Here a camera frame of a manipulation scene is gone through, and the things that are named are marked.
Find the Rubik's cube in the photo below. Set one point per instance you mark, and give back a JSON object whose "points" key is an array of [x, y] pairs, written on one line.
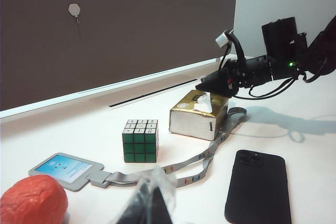
{"points": [[140, 145]]}

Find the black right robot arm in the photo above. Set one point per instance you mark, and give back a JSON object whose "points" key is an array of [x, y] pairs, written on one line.
{"points": [[281, 40]]}

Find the orange-red wrapped ball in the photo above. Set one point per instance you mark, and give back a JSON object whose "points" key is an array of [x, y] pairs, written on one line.
{"points": [[34, 200]]}

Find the white adhesive wall hook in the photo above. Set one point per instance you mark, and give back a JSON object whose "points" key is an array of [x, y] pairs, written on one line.
{"points": [[73, 9]]}

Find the black smartphone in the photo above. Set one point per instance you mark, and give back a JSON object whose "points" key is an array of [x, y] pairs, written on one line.
{"points": [[258, 190]]}

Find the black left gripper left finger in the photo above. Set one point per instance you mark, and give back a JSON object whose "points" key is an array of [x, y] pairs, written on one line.
{"points": [[137, 205]]}

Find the grey ID card holder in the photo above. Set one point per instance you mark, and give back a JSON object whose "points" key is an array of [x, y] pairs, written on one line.
{"points": [[63, 167]]}

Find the white pulled tissue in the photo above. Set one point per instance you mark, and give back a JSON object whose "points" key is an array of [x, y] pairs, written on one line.
{"points": [[204, 104]]}

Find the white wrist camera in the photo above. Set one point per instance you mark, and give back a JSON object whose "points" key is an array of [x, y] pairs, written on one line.
{"points": [[223, 39]]}

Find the wide brown desk partition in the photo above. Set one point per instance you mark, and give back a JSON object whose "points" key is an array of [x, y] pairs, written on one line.
{"points": [[131, 37]]}

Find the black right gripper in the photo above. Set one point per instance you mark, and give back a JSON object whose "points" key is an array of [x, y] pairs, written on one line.
{"points": [[252, 72]]}

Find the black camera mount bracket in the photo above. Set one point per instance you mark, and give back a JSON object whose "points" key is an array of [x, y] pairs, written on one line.
{"points": [[240, 49]]}

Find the gold tissue box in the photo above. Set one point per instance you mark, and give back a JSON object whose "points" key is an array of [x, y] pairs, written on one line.
{"points": [[191, 124]]}

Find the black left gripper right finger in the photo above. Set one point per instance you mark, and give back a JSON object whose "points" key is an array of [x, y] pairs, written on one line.
{"points": [[161, 203]]}

